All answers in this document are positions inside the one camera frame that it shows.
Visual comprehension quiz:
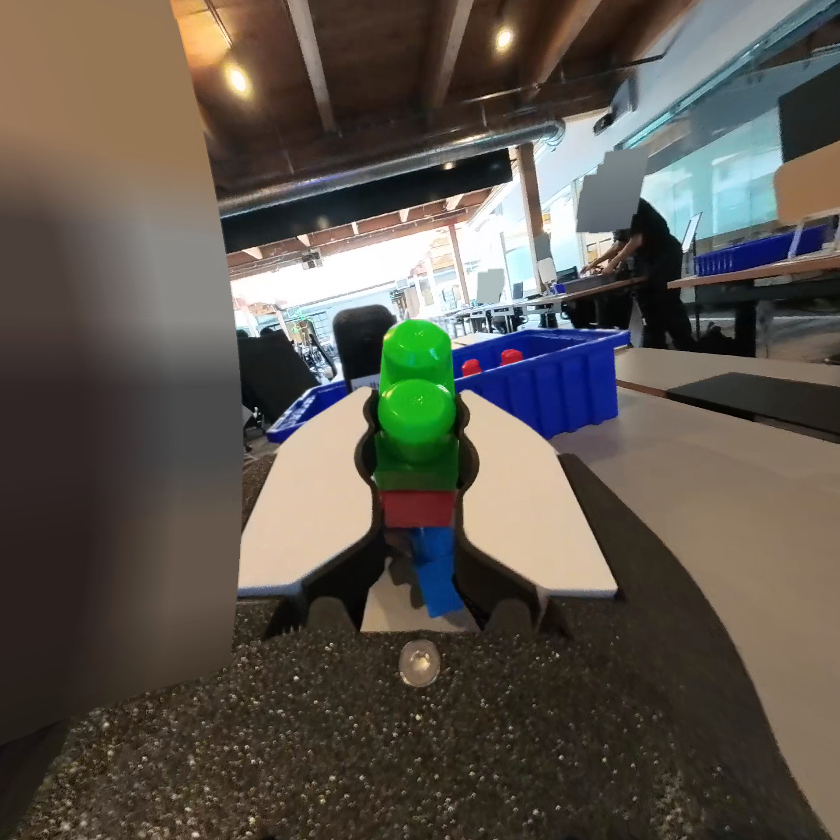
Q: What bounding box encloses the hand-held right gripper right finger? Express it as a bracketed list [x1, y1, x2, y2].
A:
[455, 392, 619, 626]

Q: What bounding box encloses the black hanging panel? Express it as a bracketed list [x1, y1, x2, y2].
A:
[220, 150, 514, 253]

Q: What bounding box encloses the metal ceiling duct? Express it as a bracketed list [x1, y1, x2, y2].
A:
[217, 118, 567, 217]

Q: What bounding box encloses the blue plastic bin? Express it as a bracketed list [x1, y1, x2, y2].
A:
[266, 379, 355, 444]
[454, 328, 632, 441]
[693, 224, 831, 277]

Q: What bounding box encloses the red two-stud mega block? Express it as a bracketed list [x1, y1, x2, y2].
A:
[461, 348, 524, 378]

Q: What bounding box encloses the black desk mat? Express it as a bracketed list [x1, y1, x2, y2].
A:
[668, 372, 840, 442]

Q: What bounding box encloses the black office chair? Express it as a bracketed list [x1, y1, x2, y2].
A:
[238, 328, 320, 427]
[331, 304, 398, 395]

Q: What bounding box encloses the black ceiling device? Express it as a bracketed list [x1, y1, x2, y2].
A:
[594, 77, 641, 135]

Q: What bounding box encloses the wooden rounded panel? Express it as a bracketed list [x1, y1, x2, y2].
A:
[774, 157, 840, 227]

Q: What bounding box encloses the wooden desk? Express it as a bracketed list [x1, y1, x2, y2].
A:
[525, 276, 647, 329]
[668, 252, 840, 358]

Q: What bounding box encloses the blue mega block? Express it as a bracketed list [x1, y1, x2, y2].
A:
[408, 525, 463, 618]

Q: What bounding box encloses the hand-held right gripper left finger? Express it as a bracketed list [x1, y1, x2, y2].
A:
[238, 386, 395, 626]

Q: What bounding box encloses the green mega block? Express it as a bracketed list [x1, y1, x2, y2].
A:
[374, 319, 460, 493]

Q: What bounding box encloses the black monitor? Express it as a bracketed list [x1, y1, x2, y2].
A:
[777, 77, 840, 165]

